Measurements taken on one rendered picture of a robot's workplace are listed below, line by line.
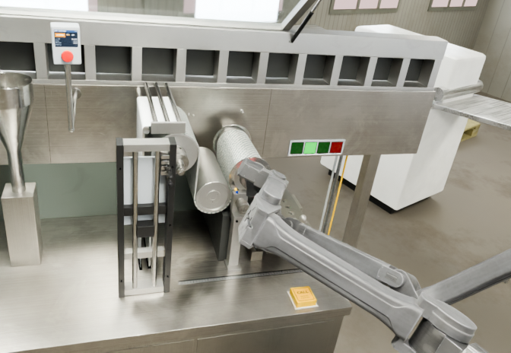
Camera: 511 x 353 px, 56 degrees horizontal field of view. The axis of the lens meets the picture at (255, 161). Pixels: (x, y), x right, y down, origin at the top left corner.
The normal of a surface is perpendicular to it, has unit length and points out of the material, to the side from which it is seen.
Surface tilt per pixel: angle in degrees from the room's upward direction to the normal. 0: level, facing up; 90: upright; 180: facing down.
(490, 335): 0
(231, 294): 0
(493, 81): 90
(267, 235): 66
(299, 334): 90
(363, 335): 0
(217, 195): 90
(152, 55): 90
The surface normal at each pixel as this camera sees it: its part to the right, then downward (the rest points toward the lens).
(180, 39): 0.28, 0.47
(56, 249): 0.12, -0.88
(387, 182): -0.78, 0.20
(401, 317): -0.28, 0.01
